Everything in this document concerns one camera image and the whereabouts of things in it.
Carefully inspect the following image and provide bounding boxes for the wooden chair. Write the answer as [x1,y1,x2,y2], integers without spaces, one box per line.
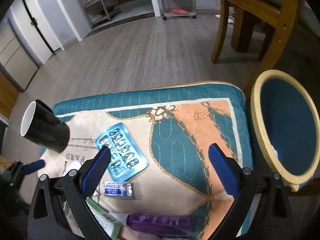
[211,0,302,98]

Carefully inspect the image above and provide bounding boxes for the blue blister pill pack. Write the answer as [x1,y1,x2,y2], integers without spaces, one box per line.
[95,122,149,181]

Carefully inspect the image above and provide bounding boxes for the teal bin yellow rim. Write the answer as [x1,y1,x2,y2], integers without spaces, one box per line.
[250,70,319,192]

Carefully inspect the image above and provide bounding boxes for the white door black handle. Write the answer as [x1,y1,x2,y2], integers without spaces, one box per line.
[10,0,63,64]

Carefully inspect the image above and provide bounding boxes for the green white medicine box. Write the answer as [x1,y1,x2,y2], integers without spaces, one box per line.
[86,198,121,240]

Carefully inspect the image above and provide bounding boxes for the purple tube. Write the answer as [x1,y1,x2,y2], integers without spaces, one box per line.
[126,213,191,237]

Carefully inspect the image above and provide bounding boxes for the metal kitchen shelf rack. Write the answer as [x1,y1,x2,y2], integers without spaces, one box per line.
[79,0,121,28]

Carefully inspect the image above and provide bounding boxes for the teal patterned seat cushion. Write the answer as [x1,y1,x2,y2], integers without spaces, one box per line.
[41,82,253,239]

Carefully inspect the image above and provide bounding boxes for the small white blue box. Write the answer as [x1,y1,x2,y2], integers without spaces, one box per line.
[104,181,134,198]

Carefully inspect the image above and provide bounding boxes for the black mug white inside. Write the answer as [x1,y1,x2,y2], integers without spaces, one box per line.
[20,99,70,153]

